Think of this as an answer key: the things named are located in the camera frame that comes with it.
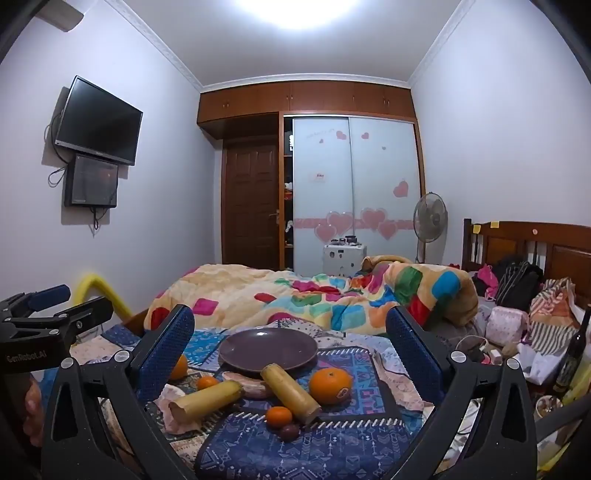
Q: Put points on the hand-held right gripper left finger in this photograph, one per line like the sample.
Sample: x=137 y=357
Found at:
x=168 y=350

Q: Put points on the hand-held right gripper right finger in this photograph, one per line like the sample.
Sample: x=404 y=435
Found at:
x=411 y=350

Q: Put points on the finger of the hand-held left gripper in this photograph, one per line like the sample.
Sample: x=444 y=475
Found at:
x=48 y=296
x=87 y=314

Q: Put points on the peeled pink pomelo segment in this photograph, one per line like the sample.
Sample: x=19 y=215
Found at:
x=168 y=394
x=251 y=390

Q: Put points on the small tangerine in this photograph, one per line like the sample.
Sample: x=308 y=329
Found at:
x=278 y=415
x=207 y=382

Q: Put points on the yellow sugarcane piece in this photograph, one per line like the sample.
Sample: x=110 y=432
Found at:
x=207 y=400
x=288 y=390

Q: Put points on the large orange with sticker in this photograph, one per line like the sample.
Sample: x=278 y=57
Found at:
x=328 y=383

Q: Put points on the brown oval plate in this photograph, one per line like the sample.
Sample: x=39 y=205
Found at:
x=268 y=350

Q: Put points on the dark purple passion fruit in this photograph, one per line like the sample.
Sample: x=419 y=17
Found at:
x=289 y=433

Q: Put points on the person's left hand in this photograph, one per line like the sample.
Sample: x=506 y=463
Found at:
x=33 y=406

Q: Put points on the yellow plastic chair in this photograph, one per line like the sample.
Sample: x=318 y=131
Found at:
x=104 y=286

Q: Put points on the white charger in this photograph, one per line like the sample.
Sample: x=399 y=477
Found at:
x=496 y=356

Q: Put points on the pink patterned bag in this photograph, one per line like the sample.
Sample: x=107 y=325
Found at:
x=508 y=325

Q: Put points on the colourful patch blanket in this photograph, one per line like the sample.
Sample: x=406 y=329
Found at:
x=258 y=295

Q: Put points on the pink cloth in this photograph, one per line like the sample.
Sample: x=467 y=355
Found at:
x=487 y=277

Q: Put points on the white toy kitchen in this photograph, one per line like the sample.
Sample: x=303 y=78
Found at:
x=341 y=258

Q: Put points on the white plastic bag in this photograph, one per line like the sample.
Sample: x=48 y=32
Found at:
x=538 y=362

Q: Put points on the black backpack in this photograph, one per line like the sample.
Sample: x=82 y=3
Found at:
x=517 y=279

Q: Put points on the standing fan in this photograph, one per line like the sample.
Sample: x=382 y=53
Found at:
x=429 y=217

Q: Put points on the striped bag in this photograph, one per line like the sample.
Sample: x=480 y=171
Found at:
x=549 y=318

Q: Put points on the glass cup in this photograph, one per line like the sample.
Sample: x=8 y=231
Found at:
x=548 y=407

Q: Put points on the wooden bed headboard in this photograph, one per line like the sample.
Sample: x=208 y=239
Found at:
x=512 y=235

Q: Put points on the blue patchwork bedsheet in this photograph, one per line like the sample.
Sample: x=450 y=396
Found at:
x=277 y=461

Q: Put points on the dark wine bottle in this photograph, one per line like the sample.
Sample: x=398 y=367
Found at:
x=572 y=360

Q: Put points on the brown wooden door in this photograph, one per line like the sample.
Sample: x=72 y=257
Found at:
x=249 y=198

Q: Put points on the frosted sliding wardrobe door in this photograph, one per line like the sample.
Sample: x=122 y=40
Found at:
x=383 y=170
x=318 y=203

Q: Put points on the wooden wardrobe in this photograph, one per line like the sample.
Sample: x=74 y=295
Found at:
x=240 y=104

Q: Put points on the white air conditioner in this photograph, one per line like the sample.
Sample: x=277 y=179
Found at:
x=62 y=11

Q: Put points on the ceiling light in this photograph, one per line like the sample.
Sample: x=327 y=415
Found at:
x=295 y=9

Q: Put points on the small black wall monitor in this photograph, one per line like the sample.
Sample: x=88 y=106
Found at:
x=92 y=180

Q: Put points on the black wall television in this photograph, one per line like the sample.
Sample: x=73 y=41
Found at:
x=99 y=120

